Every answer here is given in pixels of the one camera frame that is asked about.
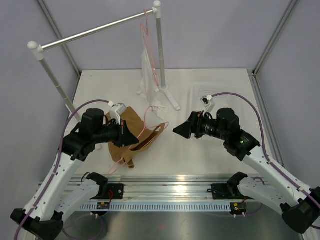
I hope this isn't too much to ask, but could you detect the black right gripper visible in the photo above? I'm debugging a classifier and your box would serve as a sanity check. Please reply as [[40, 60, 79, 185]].
[[173, 110, 229, 141]]

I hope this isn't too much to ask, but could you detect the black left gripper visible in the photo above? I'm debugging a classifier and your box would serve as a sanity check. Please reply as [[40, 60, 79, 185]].
[[93, 118, 140, 148]]

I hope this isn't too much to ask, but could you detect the brown tank top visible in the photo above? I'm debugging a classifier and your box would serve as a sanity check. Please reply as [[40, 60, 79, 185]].
[[103, 106, 167, 169]]

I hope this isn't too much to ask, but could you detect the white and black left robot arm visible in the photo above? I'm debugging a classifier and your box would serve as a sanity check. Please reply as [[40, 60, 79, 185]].
[[10, 108, 139, 240]]

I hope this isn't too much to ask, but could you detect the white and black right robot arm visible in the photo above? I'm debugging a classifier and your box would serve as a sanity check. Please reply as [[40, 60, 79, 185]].
[[173, 108, 320, 234]]

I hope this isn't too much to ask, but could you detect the white tank top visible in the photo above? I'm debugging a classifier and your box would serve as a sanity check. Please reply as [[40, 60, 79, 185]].
[[136, 48, 169, 120]]

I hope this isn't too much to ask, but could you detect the clear plastic basket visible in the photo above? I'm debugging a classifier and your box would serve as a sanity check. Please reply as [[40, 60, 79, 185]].
[[188, 82, 242, 119]]

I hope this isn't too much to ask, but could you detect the silver white clothes rack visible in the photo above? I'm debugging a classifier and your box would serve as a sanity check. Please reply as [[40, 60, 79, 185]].
[[27, 0, 181, 121]]

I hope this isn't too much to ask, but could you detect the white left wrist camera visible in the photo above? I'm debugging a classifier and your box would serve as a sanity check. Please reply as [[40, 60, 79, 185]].
[[108, 101, 127, 125]]

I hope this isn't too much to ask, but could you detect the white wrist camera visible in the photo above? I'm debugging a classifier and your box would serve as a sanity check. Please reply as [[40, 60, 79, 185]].
[[108, 101, 127, 125], [200, 95, 216, 116]]

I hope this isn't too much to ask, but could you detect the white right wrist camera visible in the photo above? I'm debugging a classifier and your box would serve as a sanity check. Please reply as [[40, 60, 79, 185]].
[[200, 95, 216, 116]]

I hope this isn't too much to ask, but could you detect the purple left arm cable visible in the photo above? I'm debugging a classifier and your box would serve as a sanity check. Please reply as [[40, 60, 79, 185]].
[[13, 99, 111, 240]]

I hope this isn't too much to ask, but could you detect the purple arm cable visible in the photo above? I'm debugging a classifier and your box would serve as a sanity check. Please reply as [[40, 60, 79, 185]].
[[13, 99, 111, 240], [211, 92, 320, 208]]

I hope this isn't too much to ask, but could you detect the aluminium mounting rail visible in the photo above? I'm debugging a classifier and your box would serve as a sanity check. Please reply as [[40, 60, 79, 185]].
[[102, 174, 232, 203]]

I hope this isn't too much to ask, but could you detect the white slotted cable duct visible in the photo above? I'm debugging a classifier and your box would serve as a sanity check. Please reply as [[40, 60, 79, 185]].
[[78, 201, 231, 213]]

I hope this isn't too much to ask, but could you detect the pink wire hanger with white top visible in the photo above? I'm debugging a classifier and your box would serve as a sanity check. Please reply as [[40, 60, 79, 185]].
[[140, 9, 160, 87]]

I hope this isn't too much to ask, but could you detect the purple floor cable loop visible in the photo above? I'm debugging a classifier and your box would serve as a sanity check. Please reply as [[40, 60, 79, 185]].
[[62, 212, 109, 238]]

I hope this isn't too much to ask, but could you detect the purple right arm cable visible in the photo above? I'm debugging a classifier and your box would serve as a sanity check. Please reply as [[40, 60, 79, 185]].
[[211, 92, 320, 208]]

